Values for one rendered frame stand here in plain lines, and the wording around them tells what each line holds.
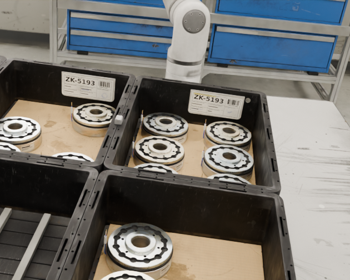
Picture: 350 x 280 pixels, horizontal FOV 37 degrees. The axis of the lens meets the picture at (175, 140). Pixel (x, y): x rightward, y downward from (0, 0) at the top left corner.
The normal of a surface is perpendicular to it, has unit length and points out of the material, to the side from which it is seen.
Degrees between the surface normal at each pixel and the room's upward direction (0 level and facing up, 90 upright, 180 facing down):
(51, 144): 0
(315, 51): 90
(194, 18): 85
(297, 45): 90
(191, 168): 0
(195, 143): 0
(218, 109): 90
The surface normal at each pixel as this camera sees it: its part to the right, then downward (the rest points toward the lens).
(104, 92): -0.08, 0.50
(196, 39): 0.33, 0.51
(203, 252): 0.11, -0.86
